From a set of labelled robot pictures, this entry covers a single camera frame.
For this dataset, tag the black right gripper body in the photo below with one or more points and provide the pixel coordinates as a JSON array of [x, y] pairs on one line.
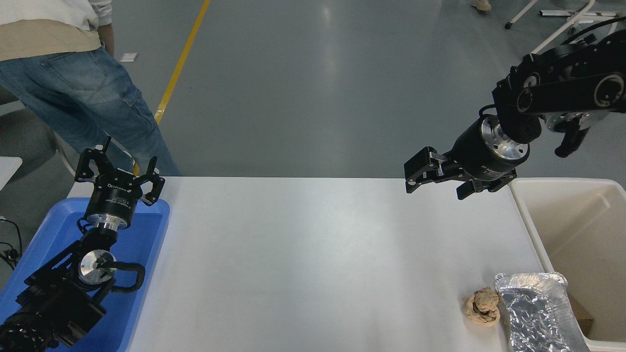
[[477, 156]]

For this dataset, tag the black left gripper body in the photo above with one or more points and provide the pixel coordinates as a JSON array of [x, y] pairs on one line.
[[115, 195]]

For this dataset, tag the silver foil tray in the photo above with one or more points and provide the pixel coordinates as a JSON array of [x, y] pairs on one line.
[[533, 313]]

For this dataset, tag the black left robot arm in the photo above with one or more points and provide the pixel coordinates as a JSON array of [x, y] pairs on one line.
[[58, 303]]

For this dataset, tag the person's bare forearm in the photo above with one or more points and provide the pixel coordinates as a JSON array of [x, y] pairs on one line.
[[106, 39]]

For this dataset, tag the blue plastic tray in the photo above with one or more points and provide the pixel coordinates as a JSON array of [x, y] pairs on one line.
[[142, 234]]

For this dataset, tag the person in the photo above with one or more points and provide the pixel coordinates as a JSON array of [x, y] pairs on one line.
[[481, 5], [83, 98]]

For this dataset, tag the white side table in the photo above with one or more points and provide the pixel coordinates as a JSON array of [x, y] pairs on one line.
[[7, 168]]

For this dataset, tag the small white floor paper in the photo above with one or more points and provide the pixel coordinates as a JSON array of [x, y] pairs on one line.
[[129, 57]]

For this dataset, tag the large pale plastic bin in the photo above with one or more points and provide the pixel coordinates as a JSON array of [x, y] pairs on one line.
[[582, 230]]

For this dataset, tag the crumpled tan paper ball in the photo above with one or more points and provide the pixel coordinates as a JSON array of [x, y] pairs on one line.
[[481, 308]]

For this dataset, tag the white wheeled chair frame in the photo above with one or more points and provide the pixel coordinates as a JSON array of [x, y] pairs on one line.
[[577, 14]]

